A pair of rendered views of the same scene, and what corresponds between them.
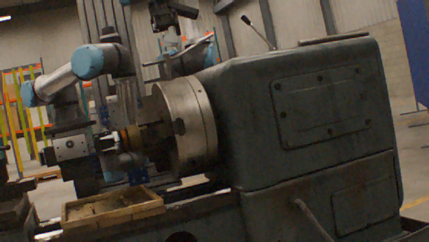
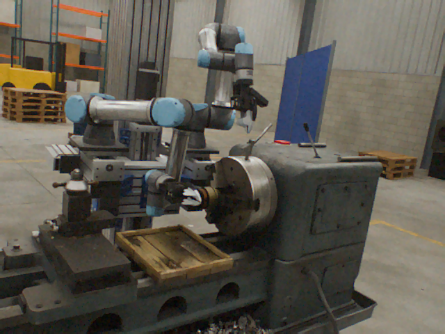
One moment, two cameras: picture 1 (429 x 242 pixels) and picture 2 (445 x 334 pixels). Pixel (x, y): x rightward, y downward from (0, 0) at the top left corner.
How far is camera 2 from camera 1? 84 cm
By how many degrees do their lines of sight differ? 23
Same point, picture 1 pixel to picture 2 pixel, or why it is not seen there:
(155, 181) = not seen: hidden behind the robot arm
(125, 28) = (161, 66)
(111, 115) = (133, 140)
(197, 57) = (222, 117)
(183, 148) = (252, 220)
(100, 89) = not seen: hidden behind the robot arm
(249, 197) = (284, 265)
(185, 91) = (263, 177)
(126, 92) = (183, 143)
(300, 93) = (332, 197)
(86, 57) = (172, 112)
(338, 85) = (352, 195)
